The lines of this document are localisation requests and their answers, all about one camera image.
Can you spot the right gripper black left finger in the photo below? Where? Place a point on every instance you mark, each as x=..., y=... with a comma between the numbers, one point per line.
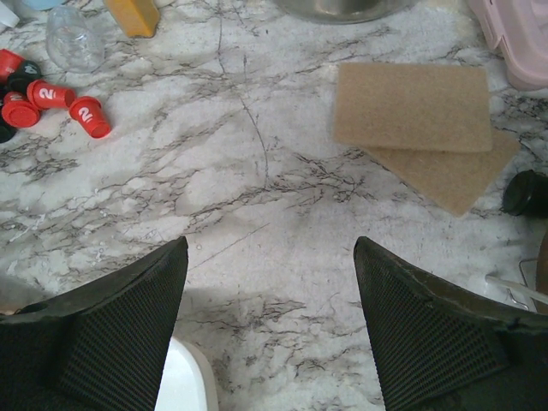
x=101, y=346

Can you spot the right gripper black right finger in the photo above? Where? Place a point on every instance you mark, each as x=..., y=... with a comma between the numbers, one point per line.
x=437, y=346

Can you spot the white storage tray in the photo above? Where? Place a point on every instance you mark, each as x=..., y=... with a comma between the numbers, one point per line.
x=188, y=382

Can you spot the tan scouring pad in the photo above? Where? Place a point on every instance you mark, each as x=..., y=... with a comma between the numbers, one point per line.
x=453, y=181
x=418, y=107

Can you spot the black small jar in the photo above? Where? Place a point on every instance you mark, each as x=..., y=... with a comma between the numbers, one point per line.
x=526, y=195

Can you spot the lone red capsule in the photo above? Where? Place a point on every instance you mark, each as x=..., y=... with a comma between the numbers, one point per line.
x=87, y=111

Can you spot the red capsule lying sideways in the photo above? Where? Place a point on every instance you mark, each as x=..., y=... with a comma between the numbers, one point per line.
x=18, y=111

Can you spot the red capsule number two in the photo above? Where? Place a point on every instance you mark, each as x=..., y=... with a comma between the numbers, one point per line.
x=45, y=95

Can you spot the small glass cup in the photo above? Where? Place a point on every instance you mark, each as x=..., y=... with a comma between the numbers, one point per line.
x=71, y=43

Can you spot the orange spice bottle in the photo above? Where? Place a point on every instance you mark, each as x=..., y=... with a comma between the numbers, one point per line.
x=136, y=18

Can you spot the pink egg tray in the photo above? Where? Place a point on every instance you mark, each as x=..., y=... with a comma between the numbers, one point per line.
x=517, y=28

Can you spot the steel pot with lid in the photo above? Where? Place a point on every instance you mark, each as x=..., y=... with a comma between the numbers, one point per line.
x=342, y=11

